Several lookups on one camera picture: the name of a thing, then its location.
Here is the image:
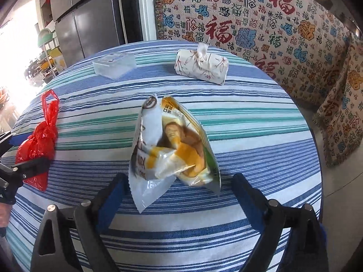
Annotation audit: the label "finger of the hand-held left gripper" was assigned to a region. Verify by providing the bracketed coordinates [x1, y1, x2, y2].
[0, 156, 52, 189]
[0, 132, 32, 156]

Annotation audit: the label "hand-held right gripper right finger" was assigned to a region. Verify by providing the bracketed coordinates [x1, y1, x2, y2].
[231, 173, 329, 272]

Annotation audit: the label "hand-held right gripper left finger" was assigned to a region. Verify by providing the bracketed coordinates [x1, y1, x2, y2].
[30, 172, 129, 272]

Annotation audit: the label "red plastic bag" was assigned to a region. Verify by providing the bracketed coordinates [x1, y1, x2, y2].
[15, 89, 60, 192]

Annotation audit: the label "white yellow snack bag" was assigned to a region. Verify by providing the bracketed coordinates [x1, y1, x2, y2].
[128, 93, 222, 214]

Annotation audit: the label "striped tablecloth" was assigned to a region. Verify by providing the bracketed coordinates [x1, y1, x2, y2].
[6, 40, 324, 272]

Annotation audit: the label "green plastic chair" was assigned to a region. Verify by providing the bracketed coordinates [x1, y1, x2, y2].
[36, 28, 61, 63]

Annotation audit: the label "clear plastic box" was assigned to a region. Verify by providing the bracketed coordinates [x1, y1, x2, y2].
[93, 52, 137, 80]

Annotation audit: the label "small printed blanket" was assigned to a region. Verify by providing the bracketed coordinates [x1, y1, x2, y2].
[312, 34, 363, 168]

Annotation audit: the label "grey refrigerator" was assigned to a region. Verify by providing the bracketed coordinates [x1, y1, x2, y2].
[49, 0, 127, 68]

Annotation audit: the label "floral tissue pack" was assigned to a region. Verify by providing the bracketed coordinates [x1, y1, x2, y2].
[174, 42, 229, 86]

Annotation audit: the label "large printed blanket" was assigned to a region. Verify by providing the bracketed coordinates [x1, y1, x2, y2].
[153, 0, 352, 111]

